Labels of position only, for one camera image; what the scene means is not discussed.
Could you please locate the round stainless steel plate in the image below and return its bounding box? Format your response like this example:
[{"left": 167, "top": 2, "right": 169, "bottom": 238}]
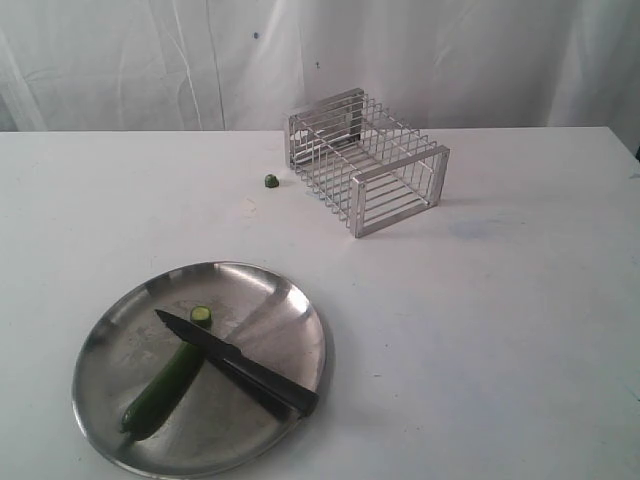
[{"left": 71, "top": 261, "right": 326, "bottom": 479}]

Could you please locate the green cucumber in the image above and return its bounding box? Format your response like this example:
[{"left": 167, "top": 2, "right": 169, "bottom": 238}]
[{"left": 120, "top": 342, "right": 204, "bottom": 441}]

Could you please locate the black handled knife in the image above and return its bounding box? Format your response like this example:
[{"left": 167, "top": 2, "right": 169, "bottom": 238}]
[{"left": 155, "top": 309, "right": 319, "bottom": 419}]

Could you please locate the white backdrop curtain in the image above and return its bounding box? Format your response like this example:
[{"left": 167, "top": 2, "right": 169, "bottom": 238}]
[{"left": 1, "top": 1, "right": 639, "bottom": 143}]

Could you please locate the wire metal utensil rack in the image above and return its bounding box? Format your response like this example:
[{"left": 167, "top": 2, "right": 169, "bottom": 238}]
[{"left": 284, "top": 88, "right": 451, "bottom": 238}]

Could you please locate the cucumber slice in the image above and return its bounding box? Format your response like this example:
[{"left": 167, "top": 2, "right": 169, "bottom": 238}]
[{"left": 190, "top": 306, "right": 212, "bottom": 329}]

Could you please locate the cucumber end piece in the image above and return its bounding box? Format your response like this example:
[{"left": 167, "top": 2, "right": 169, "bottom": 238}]
[{"left": 264, "top": 174, "right": 280, "bottom": 188}]

